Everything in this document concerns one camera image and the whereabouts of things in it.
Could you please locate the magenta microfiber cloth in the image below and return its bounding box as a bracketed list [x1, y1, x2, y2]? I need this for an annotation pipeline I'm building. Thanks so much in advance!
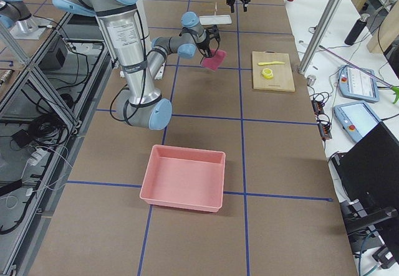
[200, 49, 227, 71]

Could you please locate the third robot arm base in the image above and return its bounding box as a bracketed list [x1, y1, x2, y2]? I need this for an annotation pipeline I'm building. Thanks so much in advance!
[1, 0, 44, 40]

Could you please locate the black water bottle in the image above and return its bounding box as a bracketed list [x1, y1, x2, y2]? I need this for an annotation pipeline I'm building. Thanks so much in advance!
[344, 13, 370, 45]

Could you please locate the white rectangular tray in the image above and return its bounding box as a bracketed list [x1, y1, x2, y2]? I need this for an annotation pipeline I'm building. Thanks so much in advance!
[199, 15, 232, 26]

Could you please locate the yellow lemon slice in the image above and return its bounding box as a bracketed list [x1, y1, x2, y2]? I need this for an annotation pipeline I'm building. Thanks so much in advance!
[261, 68, 274, 80]

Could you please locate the yellow plastic knife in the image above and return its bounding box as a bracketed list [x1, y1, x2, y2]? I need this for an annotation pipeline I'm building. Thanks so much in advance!
[257, 60, 285, 66]

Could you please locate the bamboo cutting board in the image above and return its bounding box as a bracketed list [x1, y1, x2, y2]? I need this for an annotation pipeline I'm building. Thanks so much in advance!
[252, 51, 295, 92]

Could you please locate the small metal cylinder weight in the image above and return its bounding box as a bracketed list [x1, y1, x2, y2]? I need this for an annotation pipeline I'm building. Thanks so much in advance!
[306, 75, 317, 87]

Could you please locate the upper teach pendant tablet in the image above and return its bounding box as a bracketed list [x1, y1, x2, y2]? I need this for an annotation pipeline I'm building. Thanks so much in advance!
[339, 65, 380, 103]

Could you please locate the teach pendant tablet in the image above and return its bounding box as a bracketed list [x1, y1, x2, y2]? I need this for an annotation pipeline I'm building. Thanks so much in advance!
[334, 101, 381, 143]
[339, 65, 380, 103]

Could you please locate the black power strip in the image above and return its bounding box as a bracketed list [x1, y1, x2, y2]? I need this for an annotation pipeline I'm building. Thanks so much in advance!
[311, 100, 332, 141]

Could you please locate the pink plastic bin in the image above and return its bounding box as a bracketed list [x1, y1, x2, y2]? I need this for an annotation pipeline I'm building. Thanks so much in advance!
[140, 145, 226, 212]

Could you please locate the lower teach pendant tablet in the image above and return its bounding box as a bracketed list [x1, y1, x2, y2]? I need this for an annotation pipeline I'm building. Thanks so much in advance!
[334, 101, 381, 143]

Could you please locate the metal reacher grabber tool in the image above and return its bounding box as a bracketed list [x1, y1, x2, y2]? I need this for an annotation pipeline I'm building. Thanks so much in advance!
[319, 45, 399, 104]

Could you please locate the black computer monitor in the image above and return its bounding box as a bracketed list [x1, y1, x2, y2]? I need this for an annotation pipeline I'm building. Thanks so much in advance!
[332, 122, 398, 240]

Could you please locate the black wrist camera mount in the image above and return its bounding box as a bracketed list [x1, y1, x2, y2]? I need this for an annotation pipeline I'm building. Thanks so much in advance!
[205, 25, 221, 43]

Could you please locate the white rack bracket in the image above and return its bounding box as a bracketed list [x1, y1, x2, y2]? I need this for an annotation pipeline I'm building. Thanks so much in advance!
[213, 2, 218, 16]

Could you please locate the aluminium frame post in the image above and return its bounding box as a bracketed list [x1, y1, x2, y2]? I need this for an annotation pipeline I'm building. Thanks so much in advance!
[298, 0, 342, 75]

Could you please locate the floor cable tangle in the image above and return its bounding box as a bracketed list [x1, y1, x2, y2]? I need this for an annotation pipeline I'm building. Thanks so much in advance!
[9, 92, 79, 152]

